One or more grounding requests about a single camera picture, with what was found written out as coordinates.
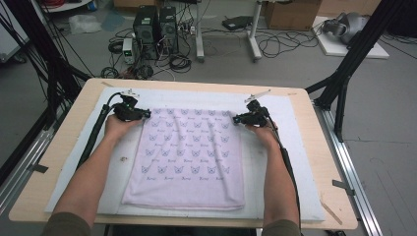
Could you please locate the black tape strip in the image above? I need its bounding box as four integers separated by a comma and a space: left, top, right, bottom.
28, 162, 50, 174

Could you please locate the grey tape strip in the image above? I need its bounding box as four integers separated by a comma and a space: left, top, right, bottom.
331, 179, 356, 197

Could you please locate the white floor board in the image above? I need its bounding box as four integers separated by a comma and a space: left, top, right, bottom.
311, 15, 390, 60

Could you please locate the person's left hand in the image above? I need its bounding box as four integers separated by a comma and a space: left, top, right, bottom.
103, 115, 145, 146

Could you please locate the teal floor sheet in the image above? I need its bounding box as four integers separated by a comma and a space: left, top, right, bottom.
100, 9, 126, 32

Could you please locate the hand-held gripper cable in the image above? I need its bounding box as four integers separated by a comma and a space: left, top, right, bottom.
76, 91, 123, 172
266, 109, 303, 232

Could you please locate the black floor cable tangle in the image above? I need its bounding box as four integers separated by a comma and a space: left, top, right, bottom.
255, 28, 325, 60

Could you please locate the white round table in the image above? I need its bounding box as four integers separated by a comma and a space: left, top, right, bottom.
38, 0, 94, 14

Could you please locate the large brown cardboard box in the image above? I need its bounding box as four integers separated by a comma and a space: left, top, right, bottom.
318, 0, 384, 18

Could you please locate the black computer tower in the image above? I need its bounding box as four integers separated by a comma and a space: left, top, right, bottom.
158, 5, 180, 55
132, 5, 160, 61

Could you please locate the white power supply unit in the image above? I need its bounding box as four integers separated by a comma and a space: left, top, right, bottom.
122, 37, 136, 65

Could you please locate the pale pink towel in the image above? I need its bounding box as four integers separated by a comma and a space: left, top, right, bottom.
121, 107, 246, 211

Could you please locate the white foam mat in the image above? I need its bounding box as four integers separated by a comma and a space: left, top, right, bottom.
43, 87, 326, 221

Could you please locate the person's olive left sleeve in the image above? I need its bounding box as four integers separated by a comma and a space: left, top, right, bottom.
40, 211, 91, 236

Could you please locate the person's olive sleeve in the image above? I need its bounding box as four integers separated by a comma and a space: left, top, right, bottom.
40, 211, 91, 236
262, 218, 301, 236

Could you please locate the aluminium rail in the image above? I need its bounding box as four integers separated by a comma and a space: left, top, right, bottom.
314, 104, 384, 236
0, 126, 55, 214

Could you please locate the person's olive right sleeve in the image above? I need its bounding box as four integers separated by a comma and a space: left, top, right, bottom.
262, 218, 301, 236

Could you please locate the left hand-held gripper cable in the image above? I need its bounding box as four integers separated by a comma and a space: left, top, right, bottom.
76, 91, 123, 172

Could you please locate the right hand-held gripper cable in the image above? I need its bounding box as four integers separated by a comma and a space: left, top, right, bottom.
266, 109, 303, 232

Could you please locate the black metal stand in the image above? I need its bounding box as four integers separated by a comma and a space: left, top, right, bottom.
0, 0, 92, 185
304, 0, 407, 143

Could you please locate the black flat device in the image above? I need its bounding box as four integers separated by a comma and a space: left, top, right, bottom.
221, 15, 254, 31

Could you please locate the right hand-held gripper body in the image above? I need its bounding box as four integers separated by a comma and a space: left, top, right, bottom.
244, 88, 272, 128

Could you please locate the person's dark lap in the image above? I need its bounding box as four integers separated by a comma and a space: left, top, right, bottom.
104, 225, 257, 236

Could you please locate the white desk leg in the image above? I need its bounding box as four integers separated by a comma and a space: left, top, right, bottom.
247, 0, 264, 63
195, 0, 207, 63

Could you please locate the person's right hand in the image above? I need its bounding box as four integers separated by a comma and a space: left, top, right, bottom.
247, 120, 280, 151

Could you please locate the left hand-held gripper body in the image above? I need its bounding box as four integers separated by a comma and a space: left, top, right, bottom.
112, 88, 146, 123

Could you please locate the clear plastic bag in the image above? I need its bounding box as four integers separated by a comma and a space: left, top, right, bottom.
68, 13, 103, 35

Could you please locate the grey headset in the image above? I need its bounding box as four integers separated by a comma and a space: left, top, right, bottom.
322, 12, 370, 45

